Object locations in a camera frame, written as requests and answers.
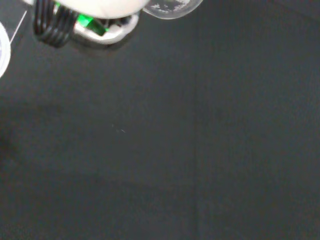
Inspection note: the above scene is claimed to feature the black table cloth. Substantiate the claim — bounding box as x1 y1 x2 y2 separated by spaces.
0 0 320 240

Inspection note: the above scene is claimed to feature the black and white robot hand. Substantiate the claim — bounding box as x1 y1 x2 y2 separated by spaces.
23 0 151 49

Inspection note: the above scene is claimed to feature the translucent plastic funnel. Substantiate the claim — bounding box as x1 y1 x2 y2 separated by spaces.
0 21 12 79

